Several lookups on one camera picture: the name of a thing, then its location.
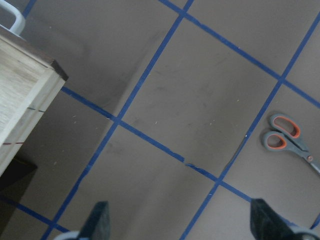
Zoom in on white drawer handle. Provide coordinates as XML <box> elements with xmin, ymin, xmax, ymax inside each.
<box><xmin>0</xmin><ymin>0</ymin><xmax>26</xmax><ymax>37</ymax></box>

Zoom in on grey orange handled scissors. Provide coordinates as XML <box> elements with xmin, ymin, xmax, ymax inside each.
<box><xmin>262</xmin><ymin>113</ymin><xmax>320</xmax><ymax>174</ymax></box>

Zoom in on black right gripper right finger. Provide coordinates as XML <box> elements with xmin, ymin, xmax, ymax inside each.
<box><xmin>250</xmin><ymin>198</ymin><xmax>300</xmax><ymax>240</ymax></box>

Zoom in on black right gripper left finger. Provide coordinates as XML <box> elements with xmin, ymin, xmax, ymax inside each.
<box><xmin>79</xmin><ymin>201</ymin><xmax>111</xmax><ymax>240</ymax></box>

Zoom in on light wooden drawer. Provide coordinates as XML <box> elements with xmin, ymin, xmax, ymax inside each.
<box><xmin>0</xmin><ymin>28</ymin><xmax>68</xmax><ymax>173</ymax></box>

